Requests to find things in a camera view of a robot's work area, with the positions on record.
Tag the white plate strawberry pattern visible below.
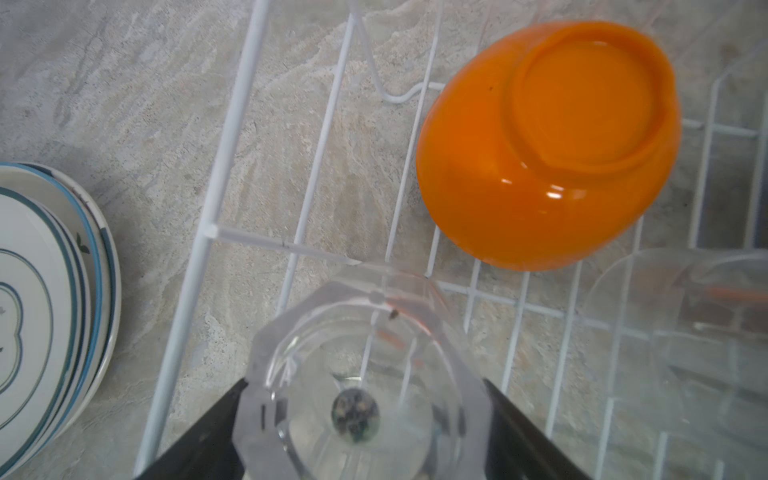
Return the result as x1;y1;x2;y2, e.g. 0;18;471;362
11;163;122;442

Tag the white wire dish rack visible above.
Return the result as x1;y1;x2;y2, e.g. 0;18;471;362
134;1;767;479

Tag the orange bowl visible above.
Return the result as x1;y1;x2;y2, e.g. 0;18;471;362
415;21;682;271

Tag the clear glass cup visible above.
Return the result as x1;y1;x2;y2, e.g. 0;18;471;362
580;248;767;479
233;263;492;479

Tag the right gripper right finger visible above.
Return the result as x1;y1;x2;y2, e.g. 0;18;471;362
483;379;590;480

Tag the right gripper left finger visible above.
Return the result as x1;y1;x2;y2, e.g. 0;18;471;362
136;379;248;480

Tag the clear glass cup back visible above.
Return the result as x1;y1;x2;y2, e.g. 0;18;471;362
580;248;767;479

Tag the white deep plate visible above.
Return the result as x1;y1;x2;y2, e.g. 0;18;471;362
1;163;91;472

